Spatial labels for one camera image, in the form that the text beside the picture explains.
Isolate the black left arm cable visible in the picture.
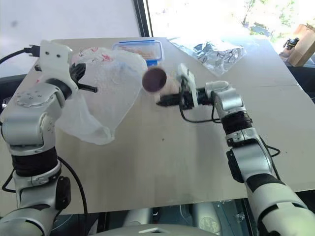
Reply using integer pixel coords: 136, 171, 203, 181
0, 44, 89, 215

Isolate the small black device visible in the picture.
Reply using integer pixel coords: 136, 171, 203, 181
283, 37, 301, 51

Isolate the white translucent plastic bag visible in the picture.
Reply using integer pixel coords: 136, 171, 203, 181
55, 46, 149, 146

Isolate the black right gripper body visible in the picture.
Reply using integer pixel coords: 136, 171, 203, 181
179, 76, 198, 110

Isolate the clear container with blue lid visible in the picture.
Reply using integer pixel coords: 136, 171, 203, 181
111, 40, 164, 67

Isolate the silver robot torso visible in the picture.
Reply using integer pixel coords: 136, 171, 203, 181
95, 222, 198, 236

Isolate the brown cardboard box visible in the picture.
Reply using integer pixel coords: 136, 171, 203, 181
287, 23, 315, 67

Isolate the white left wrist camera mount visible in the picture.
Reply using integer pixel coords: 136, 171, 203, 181
39, 39, 80, 90

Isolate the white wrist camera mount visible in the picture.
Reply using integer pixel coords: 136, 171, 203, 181
39, 39, 80, 90
176, 63, 199, 108

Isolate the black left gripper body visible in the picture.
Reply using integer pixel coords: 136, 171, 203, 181
69, 62, 87, 82

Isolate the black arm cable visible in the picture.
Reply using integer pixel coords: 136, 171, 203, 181
0, 44, 89, 215
179, 92, 282, 183

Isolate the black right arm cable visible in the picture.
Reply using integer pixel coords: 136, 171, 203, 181
179, 92, 282, 183

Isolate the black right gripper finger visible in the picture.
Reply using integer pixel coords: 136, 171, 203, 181
156, 93, 182, 108

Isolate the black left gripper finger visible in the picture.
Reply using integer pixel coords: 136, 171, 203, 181
77, 83, 98, 94

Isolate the white tube with dark inside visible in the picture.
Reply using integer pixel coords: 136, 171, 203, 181
142, 67, 183, 102

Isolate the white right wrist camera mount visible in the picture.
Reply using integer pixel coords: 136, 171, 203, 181
176, 63, 199, 108

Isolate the clear plastic bag black print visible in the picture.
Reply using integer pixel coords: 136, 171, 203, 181
167, 36, 247, 78

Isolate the black window frame post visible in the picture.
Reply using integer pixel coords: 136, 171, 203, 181
136, 0, 155, 38

